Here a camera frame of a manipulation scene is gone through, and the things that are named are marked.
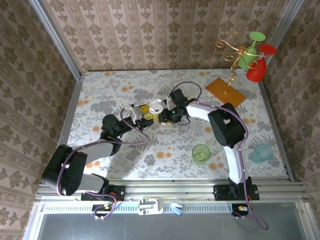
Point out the white earbud charging case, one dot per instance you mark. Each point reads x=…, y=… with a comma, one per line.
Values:
x=155, y=108

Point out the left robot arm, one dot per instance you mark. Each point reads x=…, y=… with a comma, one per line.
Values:
x=100, y=150

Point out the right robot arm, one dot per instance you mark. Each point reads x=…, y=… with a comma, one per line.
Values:
x=200, y=111

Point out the floral patterned table cover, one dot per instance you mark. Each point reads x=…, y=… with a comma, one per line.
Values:
x=112, y=85

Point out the green transparent plastic cup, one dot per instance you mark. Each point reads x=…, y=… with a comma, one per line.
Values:
x=201, y=154

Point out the orange wooden rack base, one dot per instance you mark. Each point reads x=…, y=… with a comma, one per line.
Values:
x=225, y=92

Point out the green plastic wine glass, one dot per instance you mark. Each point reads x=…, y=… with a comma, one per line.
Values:
x=247, y=57

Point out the red plastic wine glass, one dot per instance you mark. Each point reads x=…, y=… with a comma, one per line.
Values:
x=257, y=71

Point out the teal translucent plastic cup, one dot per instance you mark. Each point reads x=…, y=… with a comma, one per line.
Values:
x=262, y=152

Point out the blue plastic clip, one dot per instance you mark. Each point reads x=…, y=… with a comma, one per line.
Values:
x=176, y=210

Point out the grey metal panel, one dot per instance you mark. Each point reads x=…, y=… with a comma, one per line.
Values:
x=160, y=227

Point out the aluminium table side rail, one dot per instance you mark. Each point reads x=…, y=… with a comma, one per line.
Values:
x=272, y=120
x=72, y=105

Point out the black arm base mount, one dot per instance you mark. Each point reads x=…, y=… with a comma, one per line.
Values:
x=117, y=193
x=220, y=193

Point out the aluminium frame rail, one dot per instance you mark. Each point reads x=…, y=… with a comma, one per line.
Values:
x=175, y=190

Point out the white plastic bracket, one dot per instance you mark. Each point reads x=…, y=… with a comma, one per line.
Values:
x=150, y=206

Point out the aluminium frame post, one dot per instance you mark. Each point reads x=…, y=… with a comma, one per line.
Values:
x=55, y=40
x=287, y=22

